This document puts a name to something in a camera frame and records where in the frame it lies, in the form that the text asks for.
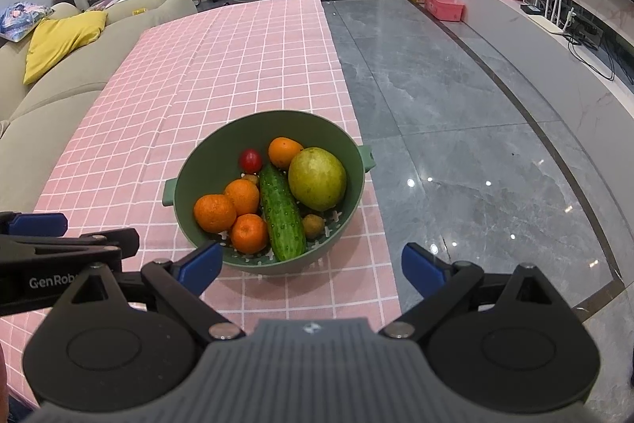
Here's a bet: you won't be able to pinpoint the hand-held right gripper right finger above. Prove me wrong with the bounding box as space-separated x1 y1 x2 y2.
379 243 570 341

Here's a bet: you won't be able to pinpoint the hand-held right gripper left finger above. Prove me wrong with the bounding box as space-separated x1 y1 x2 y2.
52 241 246 341

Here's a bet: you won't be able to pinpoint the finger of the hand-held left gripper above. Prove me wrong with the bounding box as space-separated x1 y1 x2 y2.
0 212 68 237
0 228 140 260

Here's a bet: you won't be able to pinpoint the orange mandarin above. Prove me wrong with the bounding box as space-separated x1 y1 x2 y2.
193 194 237 234
268 137 304 171
224 179 261 216
230 214 269 254

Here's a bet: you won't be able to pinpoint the red cherry tomato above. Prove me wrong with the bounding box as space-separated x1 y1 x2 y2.
240 148 263 173

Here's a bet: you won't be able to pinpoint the green colander bowl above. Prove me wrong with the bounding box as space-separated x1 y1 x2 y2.
162 110 376 276

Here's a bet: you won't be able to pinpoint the green pear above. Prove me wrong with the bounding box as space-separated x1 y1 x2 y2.
288 147 348 212

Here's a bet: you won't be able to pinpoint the green cucumber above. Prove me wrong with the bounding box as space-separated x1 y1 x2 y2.
258 164 307 262

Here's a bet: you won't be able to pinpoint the beige sofa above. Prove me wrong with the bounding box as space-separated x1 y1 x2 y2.
0 0 199 156

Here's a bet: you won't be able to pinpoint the person's leg in jeans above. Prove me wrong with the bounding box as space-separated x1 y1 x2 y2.
0 396 38 423

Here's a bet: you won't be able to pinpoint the yellow pillow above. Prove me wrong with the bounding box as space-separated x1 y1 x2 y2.
23 10 108 85

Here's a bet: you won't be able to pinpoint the blue printed pillow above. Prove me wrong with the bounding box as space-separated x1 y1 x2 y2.
0 3 54 42

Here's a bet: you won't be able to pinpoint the pink checked tablecloth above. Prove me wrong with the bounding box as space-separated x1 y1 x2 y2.
0 0 402 409

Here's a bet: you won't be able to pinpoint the pink box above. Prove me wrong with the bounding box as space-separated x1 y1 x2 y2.
425 0 465 22

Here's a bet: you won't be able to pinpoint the white television cabinet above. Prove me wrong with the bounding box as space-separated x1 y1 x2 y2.
411 0 634 101

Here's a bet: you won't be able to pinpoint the white router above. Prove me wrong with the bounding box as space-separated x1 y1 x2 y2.
529 0 578 34

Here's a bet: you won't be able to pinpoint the black cables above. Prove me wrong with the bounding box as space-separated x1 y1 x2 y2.
567 19 626 82

